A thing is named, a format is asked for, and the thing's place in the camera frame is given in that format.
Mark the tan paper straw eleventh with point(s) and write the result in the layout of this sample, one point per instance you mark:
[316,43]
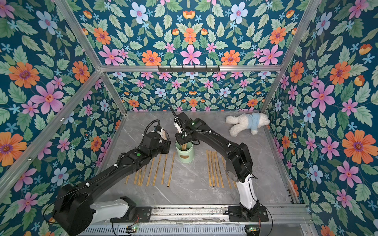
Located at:
[215,170]

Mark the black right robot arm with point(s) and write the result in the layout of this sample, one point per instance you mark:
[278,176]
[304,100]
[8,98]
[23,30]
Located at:
[189,124]

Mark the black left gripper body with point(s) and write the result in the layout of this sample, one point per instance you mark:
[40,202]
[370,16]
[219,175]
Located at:
[162,148]

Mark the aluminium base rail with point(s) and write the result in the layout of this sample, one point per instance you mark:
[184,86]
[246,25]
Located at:
[211,220]

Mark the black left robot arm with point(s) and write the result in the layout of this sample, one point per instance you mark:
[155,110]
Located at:
[76,207]

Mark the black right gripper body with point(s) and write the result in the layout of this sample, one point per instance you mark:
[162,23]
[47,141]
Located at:
[183,138]

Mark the tan paper straw thirteenth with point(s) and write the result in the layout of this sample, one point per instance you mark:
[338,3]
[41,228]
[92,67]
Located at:
[224,165]

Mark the light green metal cup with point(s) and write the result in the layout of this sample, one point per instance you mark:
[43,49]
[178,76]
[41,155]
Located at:
[188,155]

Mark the bundle of paper straws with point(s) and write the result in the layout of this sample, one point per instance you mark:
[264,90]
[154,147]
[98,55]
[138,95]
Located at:
[183,146]

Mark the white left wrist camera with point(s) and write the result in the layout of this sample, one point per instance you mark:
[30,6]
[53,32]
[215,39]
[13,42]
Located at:
[163,135]

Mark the black wall hook rail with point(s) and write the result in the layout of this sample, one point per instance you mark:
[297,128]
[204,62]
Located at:
[184,69]

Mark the white plush toy blue shirt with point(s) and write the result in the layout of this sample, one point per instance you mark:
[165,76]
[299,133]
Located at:
[252,121]

